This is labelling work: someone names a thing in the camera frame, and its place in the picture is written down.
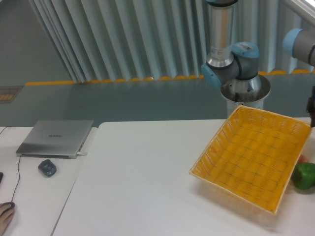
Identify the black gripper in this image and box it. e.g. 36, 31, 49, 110
306, 86, 315, 127

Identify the person's hand on mouse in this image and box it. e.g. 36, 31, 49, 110
0, 204, 15, 235

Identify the black mouse cable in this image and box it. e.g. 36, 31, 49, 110
0, 126, 21, 203

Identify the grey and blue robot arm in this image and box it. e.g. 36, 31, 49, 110
201, 0, 315, 116

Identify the silver laptop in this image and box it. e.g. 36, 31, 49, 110
16, 120, 94, 158

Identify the yellow woven basket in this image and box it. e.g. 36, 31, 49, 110
189, 105, 312, 214

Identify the red tomato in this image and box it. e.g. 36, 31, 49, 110
297, 154, 309, 164

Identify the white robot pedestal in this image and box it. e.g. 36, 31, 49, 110
220, 75, 271, 116

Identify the green bell pepper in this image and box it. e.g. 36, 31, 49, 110
291, 162, 315, 190

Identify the black computer mouse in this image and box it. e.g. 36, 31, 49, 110
2, 202, 15, 214

